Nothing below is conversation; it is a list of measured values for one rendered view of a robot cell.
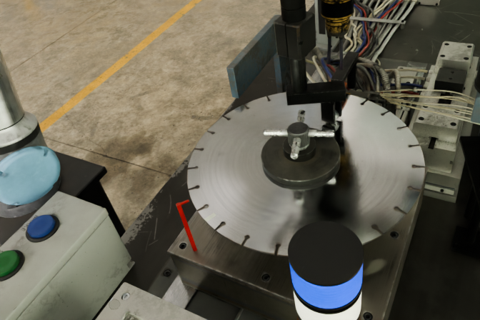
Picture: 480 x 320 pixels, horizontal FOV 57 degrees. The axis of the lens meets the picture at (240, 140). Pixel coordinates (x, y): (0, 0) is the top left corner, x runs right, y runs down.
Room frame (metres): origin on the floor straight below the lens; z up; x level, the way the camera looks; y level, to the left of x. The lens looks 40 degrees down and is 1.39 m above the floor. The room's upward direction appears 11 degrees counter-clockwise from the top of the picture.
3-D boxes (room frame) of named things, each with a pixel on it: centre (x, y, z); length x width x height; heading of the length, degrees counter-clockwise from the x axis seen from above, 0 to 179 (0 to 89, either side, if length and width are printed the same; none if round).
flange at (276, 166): (0.46, -0.08, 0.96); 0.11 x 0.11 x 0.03
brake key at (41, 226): (0.47, 0.32, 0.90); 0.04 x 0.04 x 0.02
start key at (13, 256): (0.41, 0.36, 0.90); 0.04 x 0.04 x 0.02
